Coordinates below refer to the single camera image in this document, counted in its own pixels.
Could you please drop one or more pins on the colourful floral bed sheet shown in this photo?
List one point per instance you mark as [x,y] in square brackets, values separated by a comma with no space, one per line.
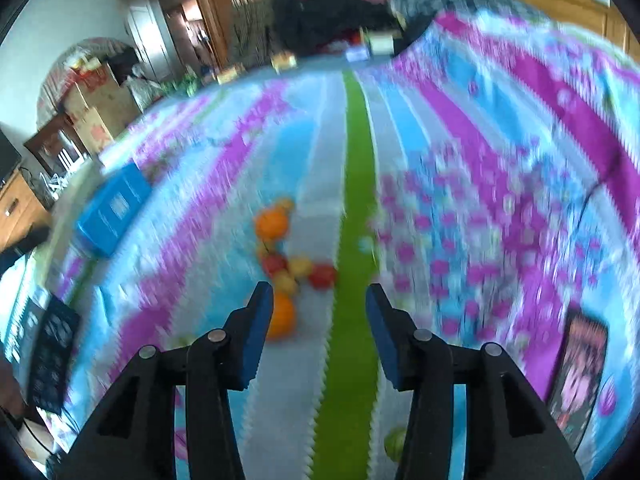
[487,177]

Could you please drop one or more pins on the orange near gripper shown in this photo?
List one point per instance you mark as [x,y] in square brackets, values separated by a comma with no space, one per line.
[283,318]

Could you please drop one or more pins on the pile of dark clothes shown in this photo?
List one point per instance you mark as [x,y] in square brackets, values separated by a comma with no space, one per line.
[305,26]

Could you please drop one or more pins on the red fruit right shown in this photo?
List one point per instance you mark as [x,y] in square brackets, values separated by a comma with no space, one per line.
[322,276]

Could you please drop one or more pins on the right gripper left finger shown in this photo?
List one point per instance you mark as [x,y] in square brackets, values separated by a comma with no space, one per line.
[131,432]

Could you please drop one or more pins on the green fruit bottom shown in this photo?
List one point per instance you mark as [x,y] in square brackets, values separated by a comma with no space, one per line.
[394,443]

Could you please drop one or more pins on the yellow fruit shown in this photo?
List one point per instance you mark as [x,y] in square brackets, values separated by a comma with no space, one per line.
[300,267]

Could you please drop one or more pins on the red apple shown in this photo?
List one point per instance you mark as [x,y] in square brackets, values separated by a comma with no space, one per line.
[273,263]

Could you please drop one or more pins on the wooden cabinet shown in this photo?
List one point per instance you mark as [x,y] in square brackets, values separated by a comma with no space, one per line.
[20,210]

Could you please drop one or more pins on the wooden door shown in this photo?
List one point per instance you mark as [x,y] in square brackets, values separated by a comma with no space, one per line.
[142,27]

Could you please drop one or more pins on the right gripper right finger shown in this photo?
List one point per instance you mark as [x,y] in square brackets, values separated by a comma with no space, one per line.
[510,434]

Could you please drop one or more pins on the large orange top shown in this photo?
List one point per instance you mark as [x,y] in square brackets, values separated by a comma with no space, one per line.
[272,224]

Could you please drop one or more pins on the wooden headboard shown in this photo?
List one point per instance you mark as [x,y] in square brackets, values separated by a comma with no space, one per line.
[602,18]

